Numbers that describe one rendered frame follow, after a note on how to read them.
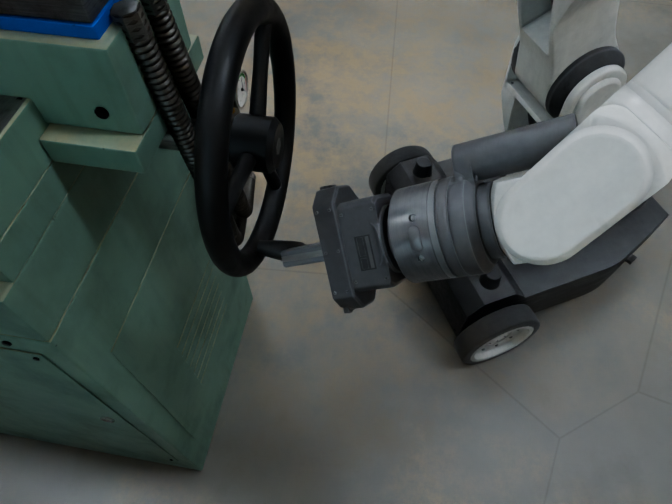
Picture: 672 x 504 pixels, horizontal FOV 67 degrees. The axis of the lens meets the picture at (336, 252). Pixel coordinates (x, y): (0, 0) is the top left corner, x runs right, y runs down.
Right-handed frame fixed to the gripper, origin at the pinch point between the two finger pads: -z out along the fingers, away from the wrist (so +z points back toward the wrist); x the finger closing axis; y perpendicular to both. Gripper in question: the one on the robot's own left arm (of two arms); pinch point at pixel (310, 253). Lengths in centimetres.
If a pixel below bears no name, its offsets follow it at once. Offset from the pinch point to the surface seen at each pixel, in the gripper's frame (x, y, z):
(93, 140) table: 14.8, 12.5, -12.1
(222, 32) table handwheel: 19.9, 9.2, 2.5
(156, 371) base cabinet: -14.5, -7.9, -38.0
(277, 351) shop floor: -27, -55, -52
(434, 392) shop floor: -44, -66, -17
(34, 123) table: 17.3, 15.1, -15.9
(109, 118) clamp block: 16.2, 12.1, -9.7
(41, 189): 11.8, 14.6, -18.3
